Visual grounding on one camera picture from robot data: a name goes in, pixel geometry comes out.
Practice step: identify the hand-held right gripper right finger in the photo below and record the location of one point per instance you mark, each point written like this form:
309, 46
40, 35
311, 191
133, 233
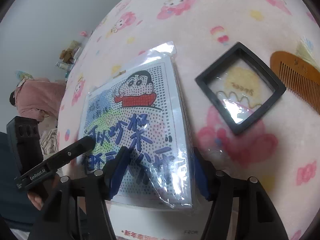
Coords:
201, 178

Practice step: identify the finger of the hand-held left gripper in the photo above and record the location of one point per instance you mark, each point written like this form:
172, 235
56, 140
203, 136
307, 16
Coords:
75, 150

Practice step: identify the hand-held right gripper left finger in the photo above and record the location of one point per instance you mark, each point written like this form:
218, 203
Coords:
119, 173

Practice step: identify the cartoon bead kit packet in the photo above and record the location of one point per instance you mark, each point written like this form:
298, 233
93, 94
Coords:
147, 110

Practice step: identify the person's left hand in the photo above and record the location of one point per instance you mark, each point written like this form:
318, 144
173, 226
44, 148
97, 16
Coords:
37, 200

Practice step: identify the white crumpled cloth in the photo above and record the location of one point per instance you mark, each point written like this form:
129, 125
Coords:
48, 140

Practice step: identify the pink fleece garment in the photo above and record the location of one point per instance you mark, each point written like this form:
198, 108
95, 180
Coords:
37, 97

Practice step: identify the person's dark blue clothing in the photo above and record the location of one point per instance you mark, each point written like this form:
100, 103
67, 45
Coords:
12, 200

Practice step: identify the colourful printed leaflet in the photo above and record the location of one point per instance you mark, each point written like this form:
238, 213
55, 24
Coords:
150, 233

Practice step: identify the brown plush toy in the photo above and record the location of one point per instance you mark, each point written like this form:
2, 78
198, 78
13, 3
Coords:
68, 52

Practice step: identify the brown wooden comb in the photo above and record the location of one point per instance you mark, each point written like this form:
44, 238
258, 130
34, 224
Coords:
297, 80

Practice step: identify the pink printed blanket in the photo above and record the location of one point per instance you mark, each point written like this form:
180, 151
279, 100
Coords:
200, 17

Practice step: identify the black square display frame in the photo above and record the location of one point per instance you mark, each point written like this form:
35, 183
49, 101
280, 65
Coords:
280, 86

